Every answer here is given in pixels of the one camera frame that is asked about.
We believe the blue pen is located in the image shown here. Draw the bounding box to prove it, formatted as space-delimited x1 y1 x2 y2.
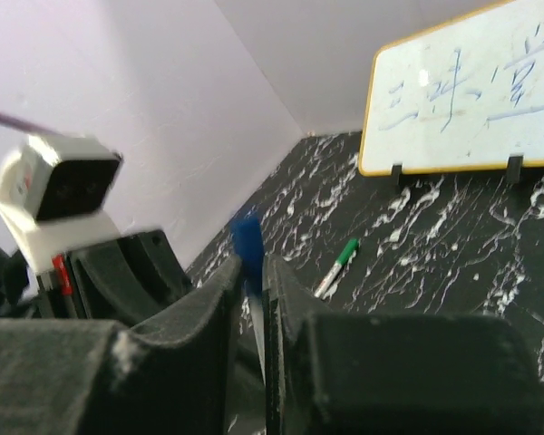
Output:
248 295 267 382

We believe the white board with yellow frame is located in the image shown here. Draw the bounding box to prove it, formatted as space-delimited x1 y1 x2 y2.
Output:
358 1 544 177

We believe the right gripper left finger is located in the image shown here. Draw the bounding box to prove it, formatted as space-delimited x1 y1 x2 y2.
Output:
0 256 242 434

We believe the green pen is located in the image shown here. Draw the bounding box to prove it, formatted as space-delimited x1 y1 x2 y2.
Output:
314 238 359 298

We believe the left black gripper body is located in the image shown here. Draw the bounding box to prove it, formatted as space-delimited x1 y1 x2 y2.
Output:
0 229 192 326

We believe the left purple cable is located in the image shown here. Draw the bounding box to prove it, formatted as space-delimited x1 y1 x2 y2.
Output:
0 107 58 136

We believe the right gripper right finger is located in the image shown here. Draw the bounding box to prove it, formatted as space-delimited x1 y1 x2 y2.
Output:
263 255 544 434

